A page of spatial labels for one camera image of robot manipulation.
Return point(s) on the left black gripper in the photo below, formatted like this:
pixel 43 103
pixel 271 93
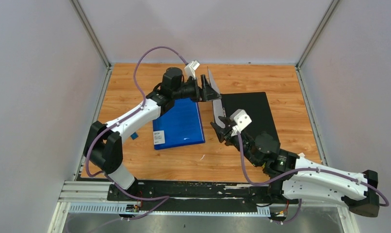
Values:
pixel 208 93

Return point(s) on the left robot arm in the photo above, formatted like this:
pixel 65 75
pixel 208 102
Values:
pixel 104 142

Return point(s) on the blue toy brick plate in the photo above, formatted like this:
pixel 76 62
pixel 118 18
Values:
pixel 134 136

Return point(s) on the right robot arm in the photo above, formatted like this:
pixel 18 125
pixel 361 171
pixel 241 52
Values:
pixel 292 176

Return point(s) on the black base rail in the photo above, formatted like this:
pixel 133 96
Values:
pixel 175 198

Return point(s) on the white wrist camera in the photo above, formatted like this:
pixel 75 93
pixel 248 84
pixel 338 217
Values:
pixel 241 120
pixel 190 69

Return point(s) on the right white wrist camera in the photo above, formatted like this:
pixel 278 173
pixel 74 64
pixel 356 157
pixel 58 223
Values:
pixel 241 120

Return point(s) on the beige card sheet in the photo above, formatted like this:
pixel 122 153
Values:
pixel 256 106

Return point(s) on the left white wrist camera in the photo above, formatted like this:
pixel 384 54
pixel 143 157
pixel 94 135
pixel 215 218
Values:
pixel 190 69

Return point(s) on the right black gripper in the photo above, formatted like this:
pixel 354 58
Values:
pixel 220 132

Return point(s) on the blue file folder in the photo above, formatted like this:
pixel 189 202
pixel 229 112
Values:
pixel 180 126

